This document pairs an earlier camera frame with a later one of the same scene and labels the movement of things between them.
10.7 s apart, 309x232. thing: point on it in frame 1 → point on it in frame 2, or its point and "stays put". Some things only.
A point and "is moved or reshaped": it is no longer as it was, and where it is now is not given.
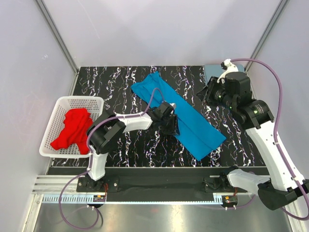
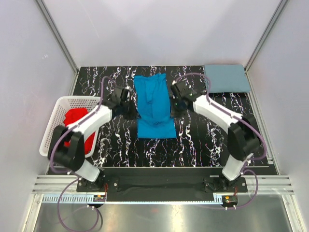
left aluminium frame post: x=57 y=35 stays put
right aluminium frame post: x=276 y=14 stays put
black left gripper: x=173 y=130 → x=134 y=114
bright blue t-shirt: x=198 y=136 is moved or reshaped
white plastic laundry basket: x=94 y=104 stays put
